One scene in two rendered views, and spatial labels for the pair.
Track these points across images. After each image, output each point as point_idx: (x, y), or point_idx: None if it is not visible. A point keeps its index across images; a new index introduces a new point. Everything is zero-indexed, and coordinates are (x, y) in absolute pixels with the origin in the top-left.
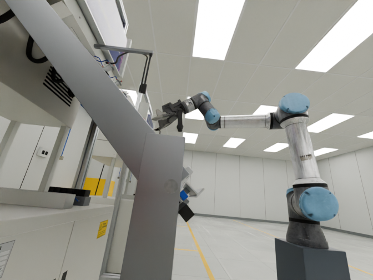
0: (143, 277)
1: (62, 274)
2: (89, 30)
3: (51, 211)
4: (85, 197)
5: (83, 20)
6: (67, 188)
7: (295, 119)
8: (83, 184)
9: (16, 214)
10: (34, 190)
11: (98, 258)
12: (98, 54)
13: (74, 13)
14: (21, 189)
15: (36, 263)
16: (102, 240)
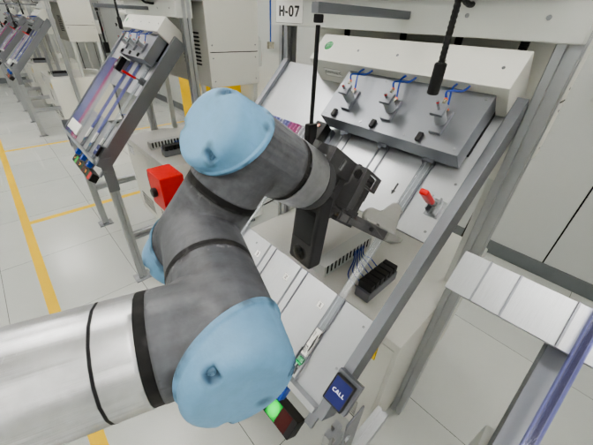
0: None
1: None
2: (382, 3)
3: (298, 261)
4: (356, 287)
5: (364, 4)
6: (375, 269)
7: None
8: (455, 295)
9: (283, 247)
10: (336, 247)
11: (364, 373)
12: (426, 18)
13: (346, 19)
14: (356, 245)
15: None
16: (370, 361)
